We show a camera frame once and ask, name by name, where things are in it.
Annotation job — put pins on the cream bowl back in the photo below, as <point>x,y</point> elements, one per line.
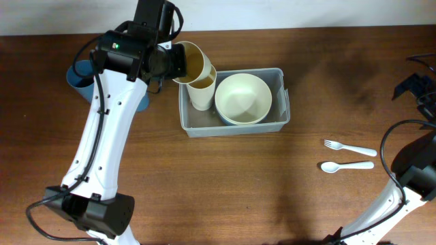
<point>243,99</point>

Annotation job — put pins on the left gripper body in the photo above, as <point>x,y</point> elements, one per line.
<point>174,62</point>

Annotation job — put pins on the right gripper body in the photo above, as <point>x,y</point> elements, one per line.
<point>424,89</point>

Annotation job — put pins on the white plastic fork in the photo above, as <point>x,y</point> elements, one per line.
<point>339,146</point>

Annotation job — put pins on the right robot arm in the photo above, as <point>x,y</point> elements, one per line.
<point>411,176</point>

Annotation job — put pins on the blue cup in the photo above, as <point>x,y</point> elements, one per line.
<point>144,103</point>
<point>83,86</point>

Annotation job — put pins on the white plastic spoon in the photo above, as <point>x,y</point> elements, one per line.
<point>332,167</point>

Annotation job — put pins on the blue bowl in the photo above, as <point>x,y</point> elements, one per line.
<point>229,123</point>

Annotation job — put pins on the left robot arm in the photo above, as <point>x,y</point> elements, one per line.
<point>123,63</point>

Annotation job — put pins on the clear plastic container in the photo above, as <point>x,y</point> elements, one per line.
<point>207,123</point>

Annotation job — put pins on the cream cup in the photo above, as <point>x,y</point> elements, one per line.
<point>201,92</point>
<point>198,64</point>

